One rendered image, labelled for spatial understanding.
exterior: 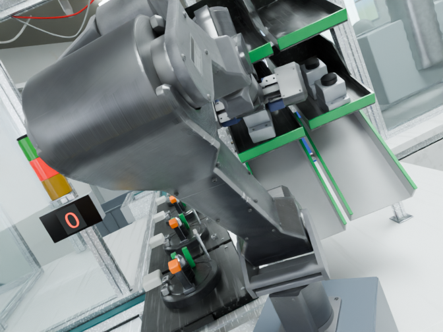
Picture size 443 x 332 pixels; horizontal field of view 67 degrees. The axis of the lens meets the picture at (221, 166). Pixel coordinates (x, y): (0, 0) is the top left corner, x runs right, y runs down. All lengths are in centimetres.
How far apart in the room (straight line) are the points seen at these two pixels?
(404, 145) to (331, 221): 80
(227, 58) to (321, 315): 28
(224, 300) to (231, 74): 46
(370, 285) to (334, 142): 43
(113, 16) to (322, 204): 58
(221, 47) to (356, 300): 31
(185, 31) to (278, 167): 62
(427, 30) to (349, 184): 99
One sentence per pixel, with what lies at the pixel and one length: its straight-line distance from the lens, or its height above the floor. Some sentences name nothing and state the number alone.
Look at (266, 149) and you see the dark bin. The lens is 64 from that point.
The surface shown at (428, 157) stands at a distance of 153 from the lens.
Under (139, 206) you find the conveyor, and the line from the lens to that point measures 194.
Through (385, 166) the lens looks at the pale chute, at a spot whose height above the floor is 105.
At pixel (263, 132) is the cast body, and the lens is 61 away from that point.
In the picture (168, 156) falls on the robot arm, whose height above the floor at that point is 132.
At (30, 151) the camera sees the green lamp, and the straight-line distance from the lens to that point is 84.
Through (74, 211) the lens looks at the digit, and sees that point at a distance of 84.
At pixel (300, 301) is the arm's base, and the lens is 37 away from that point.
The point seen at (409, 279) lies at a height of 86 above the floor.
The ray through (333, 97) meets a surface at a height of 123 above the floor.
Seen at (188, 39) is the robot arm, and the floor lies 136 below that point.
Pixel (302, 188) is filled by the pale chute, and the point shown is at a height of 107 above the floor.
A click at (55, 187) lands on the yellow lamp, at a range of 84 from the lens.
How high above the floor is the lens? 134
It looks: 12 degrees down
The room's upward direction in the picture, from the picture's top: 25 degrees counter-clockwise
